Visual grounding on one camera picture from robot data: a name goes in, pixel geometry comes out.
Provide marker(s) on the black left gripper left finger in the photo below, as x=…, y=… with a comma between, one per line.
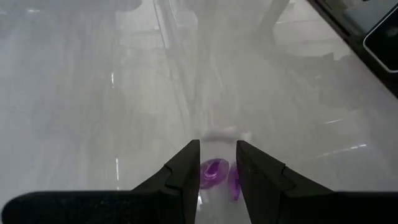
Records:
x=140, y=208

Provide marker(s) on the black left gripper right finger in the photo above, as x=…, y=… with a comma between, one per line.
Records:
x=295, y=208

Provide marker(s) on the purple translucent witch hat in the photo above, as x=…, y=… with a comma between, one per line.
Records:
x=234, y=183
x=213, y=172

